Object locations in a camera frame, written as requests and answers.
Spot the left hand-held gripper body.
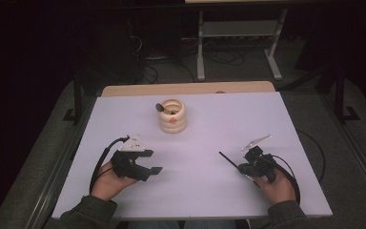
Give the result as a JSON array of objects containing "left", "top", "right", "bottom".
[{"left": 110, "top": 134, "right": 151, "bottom": 183}]

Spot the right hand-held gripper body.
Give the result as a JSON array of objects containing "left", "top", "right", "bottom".
[{"left": 237, "top": 134, "right": 278, "bottom": 184}]

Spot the thin black makeup pencil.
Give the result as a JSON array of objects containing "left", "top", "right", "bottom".
[{"left": 218, "top": 151, "right": 261, "bottom": 189}]

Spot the cream ribbed holder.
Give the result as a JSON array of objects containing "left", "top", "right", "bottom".
[{"left": 157, "top": 97, "right": 188, "bottom": 135}]

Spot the black makeup brush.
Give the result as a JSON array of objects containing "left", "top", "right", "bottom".
[{"left": 154, "top": 102, "right": 176, "bottom": 115}]

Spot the person's left hand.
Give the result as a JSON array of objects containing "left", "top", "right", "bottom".
[{"left": 90, "top": 160, "right": 139, "bottom": 202}]

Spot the person's right hand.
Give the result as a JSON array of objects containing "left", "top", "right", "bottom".
[{"left": 254, "top": 167, "right": 297, "bottom": 205}]

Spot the wooden table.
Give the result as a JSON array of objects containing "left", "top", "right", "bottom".
[{"left": 101, "top": 80, "right": 276, "bottom": 97}]

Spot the black metal stand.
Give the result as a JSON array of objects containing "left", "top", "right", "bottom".
[
  {"left": 62, "top": 72, "right": 84, "bottom": 124},
  {"left": 334, "top": 65, "right": 362, "bottom": 124}
]

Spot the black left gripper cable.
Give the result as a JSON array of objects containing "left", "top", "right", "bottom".
[{"left": 89, "top": 135, "right": 131, "bottom": 196}]

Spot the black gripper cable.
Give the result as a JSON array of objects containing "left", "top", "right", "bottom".
[
  {"left": 270, "top": 154, "right": 301, "bottom": 205},
  {"left": 89, "top": 135, "right": 131, "bottom": 196}
]

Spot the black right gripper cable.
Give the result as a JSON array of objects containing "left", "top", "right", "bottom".
[{"left": 270, "top": 154, "right": 301, "bottom": 205}]

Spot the thin black floor cable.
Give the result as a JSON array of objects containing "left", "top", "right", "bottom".
[{"left": 296, "top": 129, "right": 327, "bottom": 184}]

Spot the white metal desk frame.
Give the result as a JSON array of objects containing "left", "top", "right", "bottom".
[{"left": 184, "top": 0, "right": 290, "bottom": 83}]

